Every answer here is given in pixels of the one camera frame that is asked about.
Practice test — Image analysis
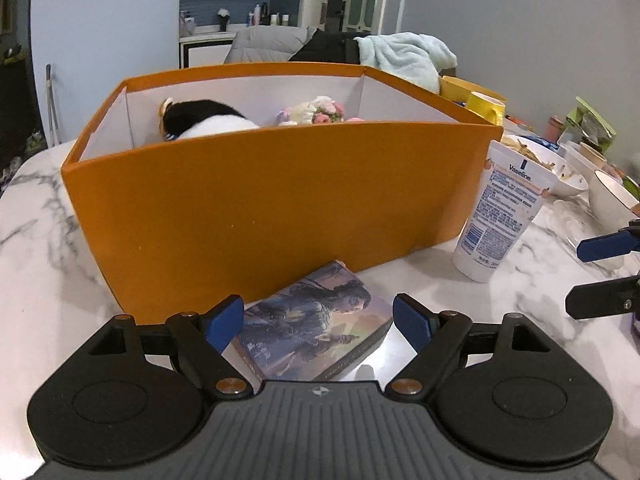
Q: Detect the orange storage box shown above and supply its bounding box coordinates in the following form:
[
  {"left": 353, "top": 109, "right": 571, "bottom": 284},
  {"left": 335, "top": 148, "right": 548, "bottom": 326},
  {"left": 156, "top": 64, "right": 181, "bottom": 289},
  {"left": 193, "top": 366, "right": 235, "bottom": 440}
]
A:
[{"left": 61, "top": 62, "right": 502, "bottom": 323}]

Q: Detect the grey puffer jacket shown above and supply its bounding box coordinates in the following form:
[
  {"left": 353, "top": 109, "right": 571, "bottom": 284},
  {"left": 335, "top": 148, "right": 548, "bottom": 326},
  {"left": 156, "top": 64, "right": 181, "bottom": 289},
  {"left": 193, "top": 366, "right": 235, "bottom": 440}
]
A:
[{"left": 224, "top": 25, "right": 317, "bottom": 64}]

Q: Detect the clear glass plate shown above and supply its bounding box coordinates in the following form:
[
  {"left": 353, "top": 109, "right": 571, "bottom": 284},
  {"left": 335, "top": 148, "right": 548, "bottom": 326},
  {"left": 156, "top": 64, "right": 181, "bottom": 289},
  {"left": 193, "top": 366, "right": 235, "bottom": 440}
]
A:
[{"left": 540, "top": 198, "right": 604, "bottom": 262}]

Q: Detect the white bowl with fries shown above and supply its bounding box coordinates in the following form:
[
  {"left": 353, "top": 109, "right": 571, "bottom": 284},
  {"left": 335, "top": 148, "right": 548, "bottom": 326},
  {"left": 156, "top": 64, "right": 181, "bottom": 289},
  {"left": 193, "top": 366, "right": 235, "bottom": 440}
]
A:
[{"left": 501, "top": 133, "right": 588, "bottom": 198}]

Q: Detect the crochet bunny with flowers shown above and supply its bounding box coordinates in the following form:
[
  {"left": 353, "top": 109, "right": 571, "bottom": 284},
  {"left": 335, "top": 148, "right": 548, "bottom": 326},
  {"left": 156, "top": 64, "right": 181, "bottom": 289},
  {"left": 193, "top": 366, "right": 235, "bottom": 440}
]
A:
[{"left": 276, "top": 96, "right": 362, "bottom": 126}]

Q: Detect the broom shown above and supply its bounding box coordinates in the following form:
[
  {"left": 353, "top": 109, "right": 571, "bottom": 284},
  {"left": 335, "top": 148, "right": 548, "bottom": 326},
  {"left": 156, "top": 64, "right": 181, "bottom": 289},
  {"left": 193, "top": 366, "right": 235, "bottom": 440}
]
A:
[{"left": 46, "top": 64, "right": 61, "bottom": 145}]

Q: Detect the yellow bowl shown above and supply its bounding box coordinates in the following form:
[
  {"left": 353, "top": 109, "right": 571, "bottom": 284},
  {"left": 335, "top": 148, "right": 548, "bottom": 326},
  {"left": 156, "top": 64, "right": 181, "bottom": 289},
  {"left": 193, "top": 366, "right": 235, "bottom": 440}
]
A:
[{"left": 439, "top": 75, "right": 508, "bottom": 103}]

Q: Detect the white plush with striped foot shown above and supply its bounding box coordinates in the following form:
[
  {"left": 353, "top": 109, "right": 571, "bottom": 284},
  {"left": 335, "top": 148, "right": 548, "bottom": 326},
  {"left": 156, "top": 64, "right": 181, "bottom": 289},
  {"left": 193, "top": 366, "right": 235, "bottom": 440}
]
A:
[{"left": 158, "top": 98, "right": 259, "bottom": 142}]

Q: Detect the black jacket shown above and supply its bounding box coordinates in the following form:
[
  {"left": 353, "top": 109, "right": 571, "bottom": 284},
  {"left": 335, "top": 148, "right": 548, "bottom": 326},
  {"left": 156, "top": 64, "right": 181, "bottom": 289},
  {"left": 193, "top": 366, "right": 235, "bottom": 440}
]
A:
[{"left": 290, "top": 29, "right": 366, "bottom": 65}]

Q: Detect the white ceramic bowl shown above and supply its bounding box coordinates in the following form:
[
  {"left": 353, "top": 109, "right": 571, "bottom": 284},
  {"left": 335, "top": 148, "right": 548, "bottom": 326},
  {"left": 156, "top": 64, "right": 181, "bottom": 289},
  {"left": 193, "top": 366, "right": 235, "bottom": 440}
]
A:
[{"left": 588, "top": 170, "right": 639, "bottom": 233}]

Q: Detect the light blue fluffy towel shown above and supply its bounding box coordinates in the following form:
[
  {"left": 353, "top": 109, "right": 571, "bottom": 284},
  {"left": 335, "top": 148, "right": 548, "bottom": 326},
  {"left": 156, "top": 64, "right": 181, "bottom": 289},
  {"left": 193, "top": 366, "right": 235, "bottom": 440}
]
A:
[{"left": 356, "top": 32, "right": 458, "bottom": 94}]

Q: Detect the white cabinet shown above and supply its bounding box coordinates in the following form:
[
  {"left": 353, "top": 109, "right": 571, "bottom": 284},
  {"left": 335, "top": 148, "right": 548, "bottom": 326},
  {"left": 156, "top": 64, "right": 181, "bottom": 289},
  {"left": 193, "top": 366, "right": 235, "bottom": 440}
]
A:
[{"left": 179, "top": 32, "right": 235, "bottom": 68}]

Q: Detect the yellow mug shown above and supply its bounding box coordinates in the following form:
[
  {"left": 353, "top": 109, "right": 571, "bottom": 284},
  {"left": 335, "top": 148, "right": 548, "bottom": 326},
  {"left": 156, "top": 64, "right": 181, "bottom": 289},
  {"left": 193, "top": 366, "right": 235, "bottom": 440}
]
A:
[{"left": 465, "top": 91, "right": 506, "bottom": 126}]

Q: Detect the Vaseline lotion tube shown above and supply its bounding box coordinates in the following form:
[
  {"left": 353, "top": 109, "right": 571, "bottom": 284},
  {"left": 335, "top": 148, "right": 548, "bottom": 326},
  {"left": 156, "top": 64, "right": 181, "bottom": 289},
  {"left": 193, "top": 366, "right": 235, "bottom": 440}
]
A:
[{"left": 452, "top": 141, "right": 556, "bottom": 283}]

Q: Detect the photo card box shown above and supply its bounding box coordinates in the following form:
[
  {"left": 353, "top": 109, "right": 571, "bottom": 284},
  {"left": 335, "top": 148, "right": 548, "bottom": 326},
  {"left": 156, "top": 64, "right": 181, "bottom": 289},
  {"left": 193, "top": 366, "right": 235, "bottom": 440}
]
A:
[{"left": 233, "top": 261, "right": 393, "bottom": 382}]

